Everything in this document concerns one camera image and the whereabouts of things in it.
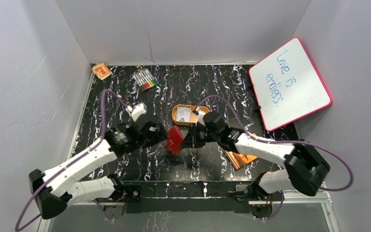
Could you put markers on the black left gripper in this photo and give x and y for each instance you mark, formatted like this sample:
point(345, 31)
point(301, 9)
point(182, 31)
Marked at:
point(155, 130)

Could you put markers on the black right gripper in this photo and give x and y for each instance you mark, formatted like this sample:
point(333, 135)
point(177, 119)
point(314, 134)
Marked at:
point(189, 142)

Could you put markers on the red leather card holder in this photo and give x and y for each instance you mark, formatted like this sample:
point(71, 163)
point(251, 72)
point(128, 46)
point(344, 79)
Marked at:
point(174, 140)

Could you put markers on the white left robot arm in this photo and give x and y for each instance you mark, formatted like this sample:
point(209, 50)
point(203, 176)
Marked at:
point(62, 186)

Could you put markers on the stack of remaining cards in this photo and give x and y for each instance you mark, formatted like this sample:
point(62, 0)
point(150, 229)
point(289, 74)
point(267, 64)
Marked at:
point(183, 114)

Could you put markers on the small orange card box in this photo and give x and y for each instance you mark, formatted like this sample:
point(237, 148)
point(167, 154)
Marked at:
point(101, 71)

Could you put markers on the orange oval tray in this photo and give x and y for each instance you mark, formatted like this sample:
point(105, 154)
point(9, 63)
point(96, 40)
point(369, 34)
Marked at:
point(192, 119)

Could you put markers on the orange book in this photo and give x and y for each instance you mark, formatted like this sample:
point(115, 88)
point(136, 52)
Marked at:
point(238, 160)

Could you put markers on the pack of coloured markers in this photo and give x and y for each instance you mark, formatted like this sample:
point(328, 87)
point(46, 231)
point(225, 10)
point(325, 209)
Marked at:
point(144, 79)

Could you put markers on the pink framed whiteboard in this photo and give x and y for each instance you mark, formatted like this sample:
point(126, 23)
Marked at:
point(288, 86)

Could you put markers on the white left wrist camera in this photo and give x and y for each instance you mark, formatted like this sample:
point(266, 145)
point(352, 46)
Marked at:
point(136, 111)

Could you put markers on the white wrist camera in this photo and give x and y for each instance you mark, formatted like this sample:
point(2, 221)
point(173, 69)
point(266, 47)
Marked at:
point(198, 114)
point(136, 111)

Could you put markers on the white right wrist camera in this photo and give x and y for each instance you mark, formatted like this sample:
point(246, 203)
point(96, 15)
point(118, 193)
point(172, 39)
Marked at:
point(198, 114)

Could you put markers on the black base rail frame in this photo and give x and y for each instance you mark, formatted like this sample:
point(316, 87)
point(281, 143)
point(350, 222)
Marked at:
point(198, 196)

